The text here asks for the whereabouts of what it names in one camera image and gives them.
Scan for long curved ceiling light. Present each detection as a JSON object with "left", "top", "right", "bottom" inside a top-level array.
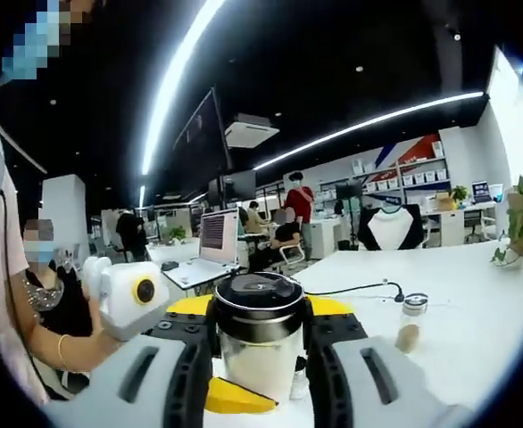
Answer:
[{"left": 141, "top": 0, "right": 227, "bottom": 176}]

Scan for black table cable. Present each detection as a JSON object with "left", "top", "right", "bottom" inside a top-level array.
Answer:
[{"left": 303, "top": 280, "right": 406, "bottom": 303}]

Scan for ceiling air conditioner unit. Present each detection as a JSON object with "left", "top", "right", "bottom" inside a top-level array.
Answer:
[{"left": 223, "top": 113, "right": 281, "bottom": 149}]

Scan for shelf of white bins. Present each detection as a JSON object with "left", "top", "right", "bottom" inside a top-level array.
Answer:
[{"left": 353, "top": 141, "right": 451, "bottom": 193}]

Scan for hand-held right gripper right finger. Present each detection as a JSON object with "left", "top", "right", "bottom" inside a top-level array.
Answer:
[{"left": 303, "top": 296, "right": 475, "bottom": 428}]

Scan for white laptop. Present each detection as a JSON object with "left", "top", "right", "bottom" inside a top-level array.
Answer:
[{"left": 161, "top": 208, "right": 243, "bottom": 291}]

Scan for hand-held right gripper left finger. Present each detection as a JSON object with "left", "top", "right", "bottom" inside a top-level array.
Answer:
[{"left": 42, "top": 296, "right": 220, "bottom": 428}]

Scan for tall seasoning bottle white contents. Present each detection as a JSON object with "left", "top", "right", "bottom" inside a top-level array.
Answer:
[{"left": 211, "top": 272, "right": 307, "bottom": 405}]

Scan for chair with white black shirt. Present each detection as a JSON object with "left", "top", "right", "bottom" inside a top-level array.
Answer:
[{"left": 358, "top": 203, "right": 426, "bottom": 251}]

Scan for tall seasoning bottle brown contents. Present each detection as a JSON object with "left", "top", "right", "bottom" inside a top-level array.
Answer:
[{"left": 394, "top": 292, "right": 430, "bottom": 356}]

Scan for black desk monitor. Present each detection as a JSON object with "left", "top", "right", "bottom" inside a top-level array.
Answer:
[{"left": 336, "top": 182, "right": 361, "bottom": 202}]

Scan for straight ceiling strip light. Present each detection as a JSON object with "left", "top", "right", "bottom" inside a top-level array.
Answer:
[{"left": 253, "top": 91, "right": 486, "bottom": 171}]

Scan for cardboard box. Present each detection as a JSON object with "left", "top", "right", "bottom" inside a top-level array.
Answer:
[{"left": 433, "top": 192, "right": 457, "bottom": 211}]

